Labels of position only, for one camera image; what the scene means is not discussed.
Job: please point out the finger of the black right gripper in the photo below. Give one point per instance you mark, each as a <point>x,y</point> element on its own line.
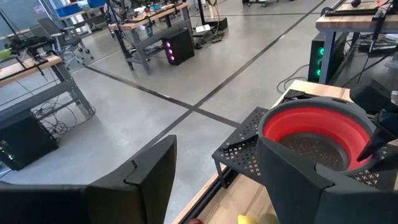
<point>377,140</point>

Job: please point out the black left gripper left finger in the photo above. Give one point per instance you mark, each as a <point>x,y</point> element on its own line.
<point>124,202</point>

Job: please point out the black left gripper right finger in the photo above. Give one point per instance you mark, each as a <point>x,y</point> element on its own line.
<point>295,193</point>

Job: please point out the red collapsible colander bowl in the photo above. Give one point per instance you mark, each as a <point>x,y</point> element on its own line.
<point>311,123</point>

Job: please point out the black computer green lights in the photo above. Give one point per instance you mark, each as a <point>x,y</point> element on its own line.
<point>314,59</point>

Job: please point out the black perforated metal shelf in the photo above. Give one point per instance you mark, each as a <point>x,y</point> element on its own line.
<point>242,146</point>

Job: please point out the blue-grey leg workbench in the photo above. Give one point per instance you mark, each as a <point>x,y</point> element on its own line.
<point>342,23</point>

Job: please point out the black computer tower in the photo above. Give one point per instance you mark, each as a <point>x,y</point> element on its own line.
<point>28,143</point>

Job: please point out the wooden top workbench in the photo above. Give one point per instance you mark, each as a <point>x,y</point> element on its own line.
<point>31,67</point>
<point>149,18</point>

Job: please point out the black computer pink lights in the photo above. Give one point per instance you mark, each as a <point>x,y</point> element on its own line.
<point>180,46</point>

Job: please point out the grey office chair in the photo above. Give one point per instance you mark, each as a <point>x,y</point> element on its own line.
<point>66,40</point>

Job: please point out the black floor box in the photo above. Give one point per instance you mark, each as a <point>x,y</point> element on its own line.
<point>217,23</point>

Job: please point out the blue storage bin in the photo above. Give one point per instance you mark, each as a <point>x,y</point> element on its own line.
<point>96,2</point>
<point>68,9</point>

